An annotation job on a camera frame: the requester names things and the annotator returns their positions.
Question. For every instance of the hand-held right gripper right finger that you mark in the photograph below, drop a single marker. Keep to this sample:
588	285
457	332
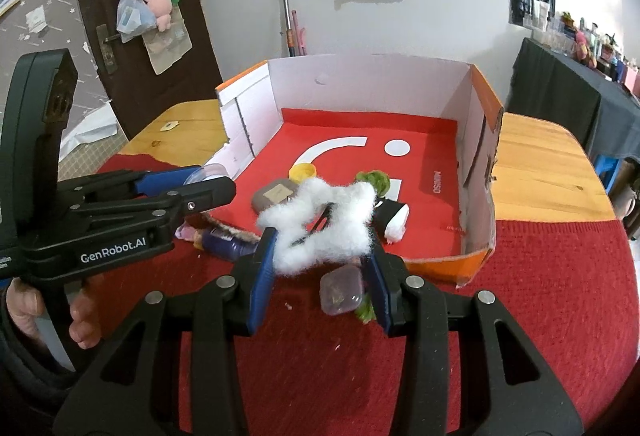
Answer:
377	286

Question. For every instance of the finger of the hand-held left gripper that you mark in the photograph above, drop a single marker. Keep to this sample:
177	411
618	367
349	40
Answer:
200	198
160	181

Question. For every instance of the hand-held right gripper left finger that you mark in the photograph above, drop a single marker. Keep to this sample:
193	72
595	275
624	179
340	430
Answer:
262	281

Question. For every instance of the clear round lid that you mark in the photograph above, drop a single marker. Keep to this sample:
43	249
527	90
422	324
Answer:
210	172

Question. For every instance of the small doll figure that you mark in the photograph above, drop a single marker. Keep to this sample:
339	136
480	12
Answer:
187	233

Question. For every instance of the clear plastic small box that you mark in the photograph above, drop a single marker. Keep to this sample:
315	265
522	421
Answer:
340	291

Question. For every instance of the purple bottle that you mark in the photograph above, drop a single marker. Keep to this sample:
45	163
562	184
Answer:
225	243

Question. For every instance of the black and white roll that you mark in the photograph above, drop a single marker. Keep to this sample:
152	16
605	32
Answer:
387	216

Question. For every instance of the grey-brown plastic case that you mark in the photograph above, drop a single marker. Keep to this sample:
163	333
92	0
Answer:
272	193

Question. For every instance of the white fluffy star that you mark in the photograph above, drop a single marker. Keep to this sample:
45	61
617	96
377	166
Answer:
350	201

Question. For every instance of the yellow bottle cap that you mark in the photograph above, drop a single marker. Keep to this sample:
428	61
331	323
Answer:
302	171

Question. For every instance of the green fuzzy pompom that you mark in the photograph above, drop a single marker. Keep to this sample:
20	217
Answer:
375	178

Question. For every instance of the orange cardboard box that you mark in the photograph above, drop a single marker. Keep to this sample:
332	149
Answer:
350	86

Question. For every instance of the person's left hand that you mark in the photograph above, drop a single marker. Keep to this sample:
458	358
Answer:
25	311

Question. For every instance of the small table sticker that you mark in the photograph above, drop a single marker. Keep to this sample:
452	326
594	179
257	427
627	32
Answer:
170	126

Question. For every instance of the green grid mat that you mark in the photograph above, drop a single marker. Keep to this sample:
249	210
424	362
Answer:
90	156

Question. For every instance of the white crumpled paper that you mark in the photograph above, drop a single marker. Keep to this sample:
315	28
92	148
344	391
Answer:
92	129

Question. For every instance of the beige hanging organizer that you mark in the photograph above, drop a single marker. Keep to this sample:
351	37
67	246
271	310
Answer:
167	49

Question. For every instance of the red knitted mat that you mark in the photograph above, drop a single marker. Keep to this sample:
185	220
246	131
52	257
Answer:
525	276

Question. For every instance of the clear plastic bag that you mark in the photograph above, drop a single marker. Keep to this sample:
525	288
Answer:
132	16

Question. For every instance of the pink stick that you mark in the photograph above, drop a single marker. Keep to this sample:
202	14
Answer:
299	34

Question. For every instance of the silver mop pole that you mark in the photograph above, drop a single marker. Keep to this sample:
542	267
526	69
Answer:
286	11

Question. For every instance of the blue plastic stool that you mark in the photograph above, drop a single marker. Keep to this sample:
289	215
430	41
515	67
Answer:
607	171

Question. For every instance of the dark covered side table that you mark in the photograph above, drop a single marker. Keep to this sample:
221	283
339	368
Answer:
560	96

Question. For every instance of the row of bottles and toys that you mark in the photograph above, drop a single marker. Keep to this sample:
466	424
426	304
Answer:
585	46

